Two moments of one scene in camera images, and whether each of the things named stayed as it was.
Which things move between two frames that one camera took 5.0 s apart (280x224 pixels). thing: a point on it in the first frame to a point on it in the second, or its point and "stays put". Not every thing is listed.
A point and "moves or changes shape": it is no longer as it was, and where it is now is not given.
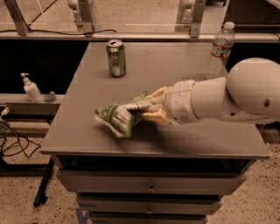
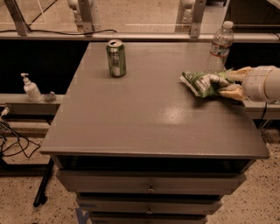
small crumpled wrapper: (50, 97) stays put
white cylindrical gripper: (178, 101) to (253, 84)
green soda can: (115, 51) stays put
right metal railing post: (197, 17) stays put
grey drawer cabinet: (161, 173) stays put
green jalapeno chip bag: (117, 117) moves or changes shape
